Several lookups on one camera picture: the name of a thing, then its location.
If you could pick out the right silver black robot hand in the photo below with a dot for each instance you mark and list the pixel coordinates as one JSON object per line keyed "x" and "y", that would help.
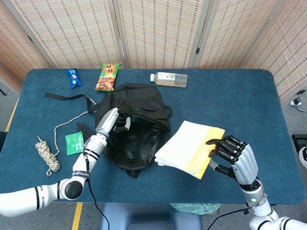
{"x": 244, "y": 163}

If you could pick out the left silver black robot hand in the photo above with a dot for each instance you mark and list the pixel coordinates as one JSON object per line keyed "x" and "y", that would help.
{"x": 106, "y": 122}

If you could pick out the black backpack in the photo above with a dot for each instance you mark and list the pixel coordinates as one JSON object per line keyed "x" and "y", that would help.
{"x": 144, "y": 148}

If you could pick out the white and yellow book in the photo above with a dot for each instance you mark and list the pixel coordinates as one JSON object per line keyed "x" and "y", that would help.
{"x": 184, "y": 143}

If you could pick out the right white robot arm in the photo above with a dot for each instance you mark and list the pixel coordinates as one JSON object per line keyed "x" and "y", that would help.
{"x": 256, "y": 201}

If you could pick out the green sachet packet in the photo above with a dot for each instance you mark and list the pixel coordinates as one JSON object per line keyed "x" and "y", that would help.
{"x": 73, "y": 143}

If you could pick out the green orange snack bag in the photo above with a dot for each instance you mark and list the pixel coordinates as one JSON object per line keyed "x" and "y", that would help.
{"x": 106, "y": 79}

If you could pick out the blue cookie packet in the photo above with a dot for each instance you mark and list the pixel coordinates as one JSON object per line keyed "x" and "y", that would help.
{"x": 74, "y": 77}

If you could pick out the black box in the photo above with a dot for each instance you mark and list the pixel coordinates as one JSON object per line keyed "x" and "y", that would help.
{"x": 299, "y": 141}

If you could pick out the white black sneaker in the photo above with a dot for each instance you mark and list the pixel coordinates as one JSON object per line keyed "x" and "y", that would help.
{"x": 304, "y": 155}

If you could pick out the green checkered cloth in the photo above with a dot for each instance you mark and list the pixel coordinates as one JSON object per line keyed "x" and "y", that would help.
{"x": 192, "y": 208}

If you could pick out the clear drink bottle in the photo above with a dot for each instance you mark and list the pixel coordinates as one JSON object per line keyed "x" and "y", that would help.
{"x": 170, "y": 79}

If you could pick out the woven folding screen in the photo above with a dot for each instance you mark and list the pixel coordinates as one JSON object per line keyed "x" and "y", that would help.
{"x": 72, "y": 36}

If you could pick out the blue grey robot torso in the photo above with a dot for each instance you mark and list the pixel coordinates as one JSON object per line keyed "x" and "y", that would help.
{"x": 144, "y": 215}

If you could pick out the black object at floor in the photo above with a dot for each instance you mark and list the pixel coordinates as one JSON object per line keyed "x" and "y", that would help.
{"x": 2, "y": 141}

